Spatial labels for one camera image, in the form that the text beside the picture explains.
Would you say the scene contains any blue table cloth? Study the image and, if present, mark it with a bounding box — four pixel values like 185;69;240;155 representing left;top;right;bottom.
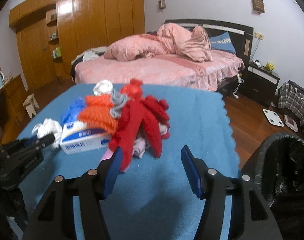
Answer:
18;84;240;239

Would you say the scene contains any small white wooden stool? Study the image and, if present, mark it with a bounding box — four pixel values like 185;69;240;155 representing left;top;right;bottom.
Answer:
23;94;40;119

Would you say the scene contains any wooden wardrobe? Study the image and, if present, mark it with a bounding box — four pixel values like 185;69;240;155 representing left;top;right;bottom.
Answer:
9;0;145;90

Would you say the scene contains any small white paper ball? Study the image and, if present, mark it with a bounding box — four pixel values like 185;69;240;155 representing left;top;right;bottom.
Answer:
93;80;113;96

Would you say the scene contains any clothes pile on bed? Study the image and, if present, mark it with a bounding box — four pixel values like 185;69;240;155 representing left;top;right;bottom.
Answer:
71;46;107;65

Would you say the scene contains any plaid shirt on chair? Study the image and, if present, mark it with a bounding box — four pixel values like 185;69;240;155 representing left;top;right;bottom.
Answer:
278;80;304;127

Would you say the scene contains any blue pillow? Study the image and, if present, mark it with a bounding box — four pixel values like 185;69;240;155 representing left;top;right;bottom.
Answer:
209;31;236;54

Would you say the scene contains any pink sock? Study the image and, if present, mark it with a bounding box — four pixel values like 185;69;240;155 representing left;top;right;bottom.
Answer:
100;123;170;161

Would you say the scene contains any white blue wipes box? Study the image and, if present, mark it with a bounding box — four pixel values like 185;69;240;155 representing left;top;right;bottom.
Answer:
60;121;111;154

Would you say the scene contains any black bedside table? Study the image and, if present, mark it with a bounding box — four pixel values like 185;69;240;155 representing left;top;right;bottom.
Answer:
241;62;280;108

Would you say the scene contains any white bathroom scale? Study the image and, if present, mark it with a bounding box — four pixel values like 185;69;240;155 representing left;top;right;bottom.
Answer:
262;109;284;127

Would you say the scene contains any blue plastic bag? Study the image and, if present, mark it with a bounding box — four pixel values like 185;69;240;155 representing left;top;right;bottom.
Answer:
60;97;87;126

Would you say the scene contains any red plastic bag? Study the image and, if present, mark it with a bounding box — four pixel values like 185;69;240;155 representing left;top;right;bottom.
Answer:
120;78;143;100

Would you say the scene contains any red knitted glove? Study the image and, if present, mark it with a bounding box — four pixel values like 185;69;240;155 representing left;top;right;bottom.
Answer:
109;95;170;172

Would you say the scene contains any brown wall lamp left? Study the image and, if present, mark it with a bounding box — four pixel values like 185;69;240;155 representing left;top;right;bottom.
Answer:
158;0;166;10

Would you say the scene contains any black lined trash bin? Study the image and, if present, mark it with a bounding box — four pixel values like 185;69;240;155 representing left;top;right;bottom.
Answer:
241;133;304;239

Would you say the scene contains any bed with pink sheet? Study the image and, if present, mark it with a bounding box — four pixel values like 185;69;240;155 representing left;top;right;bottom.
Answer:
74;50;245;91

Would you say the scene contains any white tissue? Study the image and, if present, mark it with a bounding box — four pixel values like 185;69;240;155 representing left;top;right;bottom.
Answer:
32;118;63;149

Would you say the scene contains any brown wall lamp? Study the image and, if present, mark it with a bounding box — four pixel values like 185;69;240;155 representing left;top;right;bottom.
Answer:
158;0;166;10
251;0;265;14

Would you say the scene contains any pink crumpled duvet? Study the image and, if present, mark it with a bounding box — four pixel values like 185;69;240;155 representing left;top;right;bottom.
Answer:
104;23;213;62

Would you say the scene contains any brown wall lamp right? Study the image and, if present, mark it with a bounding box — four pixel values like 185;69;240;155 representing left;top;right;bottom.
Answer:
251;0;265;14

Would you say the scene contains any wall power socket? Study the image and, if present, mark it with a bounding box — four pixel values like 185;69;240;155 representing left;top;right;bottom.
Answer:
253;32;264;40

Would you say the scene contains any white power strip cable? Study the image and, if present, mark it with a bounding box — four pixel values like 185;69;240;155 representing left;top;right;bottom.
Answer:
233;72;244;100

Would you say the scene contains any black bed headboard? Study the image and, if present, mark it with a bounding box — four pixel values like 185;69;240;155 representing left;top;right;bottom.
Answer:
164;19;254;74

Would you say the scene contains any yellow plush toy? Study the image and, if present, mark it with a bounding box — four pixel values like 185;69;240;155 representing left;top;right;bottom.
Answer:
264;62;274;72

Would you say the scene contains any wooden sideboard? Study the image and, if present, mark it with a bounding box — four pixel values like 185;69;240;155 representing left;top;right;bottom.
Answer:
0;75;28;145

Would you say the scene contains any grey foam net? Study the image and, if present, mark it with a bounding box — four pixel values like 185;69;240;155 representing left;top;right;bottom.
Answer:
110;89;128;119

